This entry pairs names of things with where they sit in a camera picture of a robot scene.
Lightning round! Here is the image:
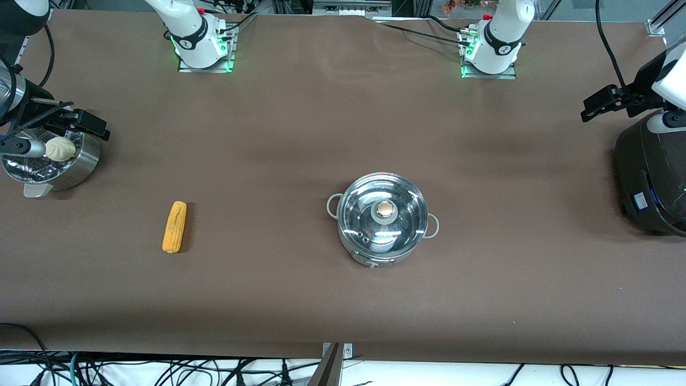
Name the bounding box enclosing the grey metal box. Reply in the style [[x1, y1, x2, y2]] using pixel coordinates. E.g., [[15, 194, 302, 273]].
[[312, 0, 392, 16]]

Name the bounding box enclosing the green cable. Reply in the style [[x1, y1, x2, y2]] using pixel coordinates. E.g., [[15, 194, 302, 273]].
[[66, 351, 82, 386]]

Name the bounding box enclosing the thick black cable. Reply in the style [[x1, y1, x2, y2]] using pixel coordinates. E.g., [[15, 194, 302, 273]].
[[0, 322, 53, 372]]

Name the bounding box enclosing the white steamed bun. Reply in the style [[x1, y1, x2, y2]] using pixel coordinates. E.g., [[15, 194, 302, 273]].
[[44, 136, 77, 163]]

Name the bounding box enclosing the black rice cooker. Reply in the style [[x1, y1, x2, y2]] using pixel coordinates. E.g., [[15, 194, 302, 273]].
[[614, 109, 686, 238]]

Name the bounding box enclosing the steel pot with handles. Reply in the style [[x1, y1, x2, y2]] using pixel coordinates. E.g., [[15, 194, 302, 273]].
[[326, 172, 441, 269]]

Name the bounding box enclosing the black cable across table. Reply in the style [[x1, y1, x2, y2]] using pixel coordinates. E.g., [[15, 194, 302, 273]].
[[374, 15, 483, 50]]

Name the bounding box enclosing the silver table edge bracket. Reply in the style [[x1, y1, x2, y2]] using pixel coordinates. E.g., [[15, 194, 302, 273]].
[[320, 342, 354, 386]]

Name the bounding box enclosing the aluminium frame profile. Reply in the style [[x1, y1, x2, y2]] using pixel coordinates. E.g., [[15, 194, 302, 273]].
[[645, 0, 686, 36], [12, 35, 28, 69]]

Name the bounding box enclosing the steel steamer pot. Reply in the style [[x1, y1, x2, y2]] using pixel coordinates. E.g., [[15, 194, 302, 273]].
[[1, 129, 102, 199]]

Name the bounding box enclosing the glass pot lid with knob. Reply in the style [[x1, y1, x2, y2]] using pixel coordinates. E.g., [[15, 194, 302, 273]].
[[339, 172, 429, 254]]

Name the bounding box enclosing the yellow corn cob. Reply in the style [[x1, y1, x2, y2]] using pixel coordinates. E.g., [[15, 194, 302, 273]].
[[162, 201, 188, 254]]

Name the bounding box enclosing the brown table cover sheet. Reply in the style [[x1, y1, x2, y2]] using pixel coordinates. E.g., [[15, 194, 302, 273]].
[[0, 10, 686, 366]]

